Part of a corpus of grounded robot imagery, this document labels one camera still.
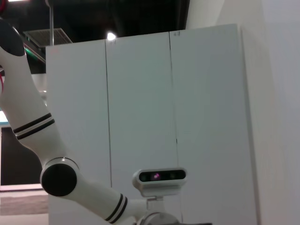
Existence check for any ceiling vent grille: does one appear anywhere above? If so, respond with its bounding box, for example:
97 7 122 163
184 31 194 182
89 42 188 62
23 28 72 47

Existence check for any grey metal ceiling pole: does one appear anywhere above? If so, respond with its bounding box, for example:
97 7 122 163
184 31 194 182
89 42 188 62
45 0 55 46

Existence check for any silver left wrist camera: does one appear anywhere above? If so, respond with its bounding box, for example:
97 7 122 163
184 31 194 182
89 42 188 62
133 168 188 213

